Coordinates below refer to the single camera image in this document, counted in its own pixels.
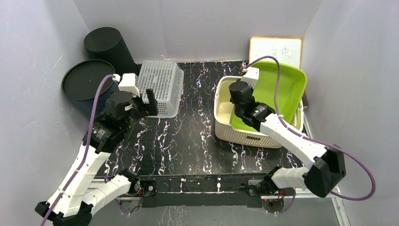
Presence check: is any green perforated plastic basket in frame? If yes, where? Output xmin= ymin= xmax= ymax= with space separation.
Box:
xmin=136 ymin=60 xmax=184 ymax=118

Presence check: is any beige perforated plastic basket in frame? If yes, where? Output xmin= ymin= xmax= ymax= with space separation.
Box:
xmin=214 ymin=75 xmax=304 ymax=149

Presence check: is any dark blue cylindrical bin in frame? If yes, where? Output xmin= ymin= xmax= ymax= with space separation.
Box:
xmin=61 ymin=59 xmax=116 ymax=119

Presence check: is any solid green plastic tub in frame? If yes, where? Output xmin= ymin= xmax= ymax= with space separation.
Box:
xmin=231 ymin=60 xmax=308 ymax=133

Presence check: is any large black plastic bucket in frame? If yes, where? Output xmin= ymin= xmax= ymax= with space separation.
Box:
xmin=83 ymin=27 xmax=139 ymax=75

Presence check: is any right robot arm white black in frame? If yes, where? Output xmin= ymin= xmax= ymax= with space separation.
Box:
xmin=229 ymin=81 xmax=346 ymax=198

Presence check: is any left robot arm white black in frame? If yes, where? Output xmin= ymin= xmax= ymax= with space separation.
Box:
xmin=35 ymin=89 xmax=158 ymax=226

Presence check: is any dark book behind basket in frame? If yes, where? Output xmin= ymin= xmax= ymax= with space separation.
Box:
xmin=302 ymin=96 xmax=308 ymax=109

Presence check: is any small whiteboard with writing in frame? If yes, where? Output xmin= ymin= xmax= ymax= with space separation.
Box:
xmin=249 ymin=37 xmax=303 ymax=68

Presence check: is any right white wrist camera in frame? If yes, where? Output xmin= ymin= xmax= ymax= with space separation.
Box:
xmin=241 ymin=67 xmax=259 ymax=89

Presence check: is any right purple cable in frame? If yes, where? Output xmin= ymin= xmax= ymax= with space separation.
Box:
xmin=242 ymin=56 xmax=376 ymax=215

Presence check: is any purple cable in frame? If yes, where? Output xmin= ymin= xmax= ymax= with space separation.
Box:
xmin=242 ymin=56 xmax=376 ymax=215
xmin=40 ymin=74 xmax=120 ymax=226

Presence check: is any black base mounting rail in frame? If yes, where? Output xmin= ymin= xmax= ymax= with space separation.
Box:
xmin=122 ymin=173 xmax=280 ymax=208

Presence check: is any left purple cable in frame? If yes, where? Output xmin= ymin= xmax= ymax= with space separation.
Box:
xmin=40 ymin=74 xmax=120 ymax=226

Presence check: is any aluminium frame rail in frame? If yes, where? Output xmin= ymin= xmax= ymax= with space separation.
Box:
xmin=56 ymin=109 xmax=351 ymax=226

